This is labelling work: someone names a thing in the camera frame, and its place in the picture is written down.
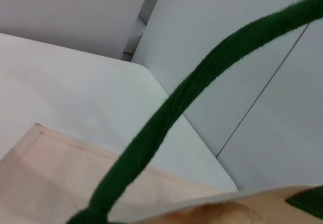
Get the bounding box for beige handbag with green handles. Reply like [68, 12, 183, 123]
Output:
[0, 0, 323, 224]

